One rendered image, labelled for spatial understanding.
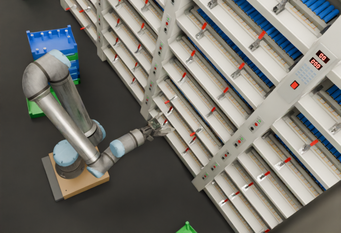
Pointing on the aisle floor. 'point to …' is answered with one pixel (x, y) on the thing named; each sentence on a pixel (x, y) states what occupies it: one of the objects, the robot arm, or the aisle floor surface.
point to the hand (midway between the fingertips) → (168, 121)
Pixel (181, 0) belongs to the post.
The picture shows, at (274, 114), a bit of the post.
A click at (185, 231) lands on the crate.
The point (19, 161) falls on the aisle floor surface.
